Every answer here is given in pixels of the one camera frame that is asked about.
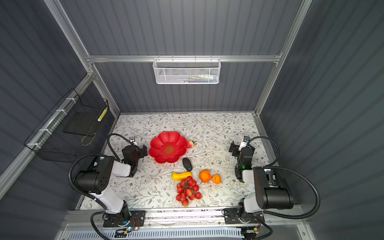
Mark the white wire mesh basket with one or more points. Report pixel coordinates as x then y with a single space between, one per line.
170 72

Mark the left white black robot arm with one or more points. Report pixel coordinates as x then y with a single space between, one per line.
90 175

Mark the red fake peach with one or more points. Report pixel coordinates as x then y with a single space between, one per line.
190 144

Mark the small fake orange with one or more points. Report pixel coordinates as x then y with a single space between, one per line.
216 179

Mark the yellow fake squash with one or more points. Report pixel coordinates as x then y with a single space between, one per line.
180 176

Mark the items in white basket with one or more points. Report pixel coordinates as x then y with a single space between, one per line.
200 79

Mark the dark fake avocado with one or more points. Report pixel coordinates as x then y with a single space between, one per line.
187 164

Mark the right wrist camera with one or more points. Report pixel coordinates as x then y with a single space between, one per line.
244 142

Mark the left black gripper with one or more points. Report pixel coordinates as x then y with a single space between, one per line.
142 151

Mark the yellow marker in basket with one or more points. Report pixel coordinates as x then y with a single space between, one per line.
102 115

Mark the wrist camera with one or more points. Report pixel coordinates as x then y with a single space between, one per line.
133 140
244 142

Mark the red flower-shaped fruit bowl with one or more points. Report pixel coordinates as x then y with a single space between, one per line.
168 147

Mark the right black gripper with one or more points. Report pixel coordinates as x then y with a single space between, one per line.
235 148

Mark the floral table mat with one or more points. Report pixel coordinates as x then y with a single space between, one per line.
153 186

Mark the orange fake bell pepper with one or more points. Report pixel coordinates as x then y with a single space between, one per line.
205 176

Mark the red fake grape bunch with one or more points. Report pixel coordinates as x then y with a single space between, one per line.
187 191

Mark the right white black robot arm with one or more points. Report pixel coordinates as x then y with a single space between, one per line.
271 188

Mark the black wire side basket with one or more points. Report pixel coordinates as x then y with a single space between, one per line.
72 131

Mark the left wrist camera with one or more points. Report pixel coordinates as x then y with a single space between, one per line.
133 140

